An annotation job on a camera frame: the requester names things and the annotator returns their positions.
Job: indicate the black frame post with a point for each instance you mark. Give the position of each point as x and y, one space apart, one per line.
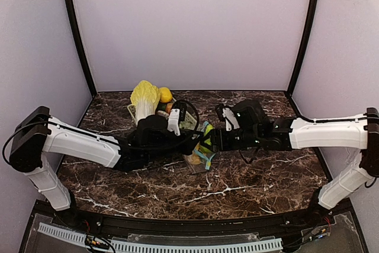
308 24
74 26

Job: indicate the brown potato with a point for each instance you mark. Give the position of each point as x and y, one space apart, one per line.
169 107

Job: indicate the yellow lemon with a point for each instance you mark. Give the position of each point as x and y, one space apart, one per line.
165 95

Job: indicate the orange pink peach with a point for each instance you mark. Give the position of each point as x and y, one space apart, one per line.
195 158

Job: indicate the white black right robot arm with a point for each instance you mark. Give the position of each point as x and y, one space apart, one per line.
247 126

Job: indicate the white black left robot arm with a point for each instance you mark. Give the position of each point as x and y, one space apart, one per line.
40 133

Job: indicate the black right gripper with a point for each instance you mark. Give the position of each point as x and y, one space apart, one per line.
217 141

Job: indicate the yellow napa cabbage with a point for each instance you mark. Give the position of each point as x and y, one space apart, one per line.
145 98

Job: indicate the pale green plastic basket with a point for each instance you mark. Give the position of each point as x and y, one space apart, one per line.
133 113

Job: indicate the black frame post left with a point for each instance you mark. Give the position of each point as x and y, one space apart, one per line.
74 26

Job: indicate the black front rail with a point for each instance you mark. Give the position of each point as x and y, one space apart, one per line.
285 224

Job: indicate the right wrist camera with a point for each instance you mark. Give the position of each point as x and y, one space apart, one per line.
225 114

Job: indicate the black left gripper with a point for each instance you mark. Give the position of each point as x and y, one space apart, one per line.
191 142

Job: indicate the black frame post right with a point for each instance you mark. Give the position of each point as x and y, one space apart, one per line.
308 24

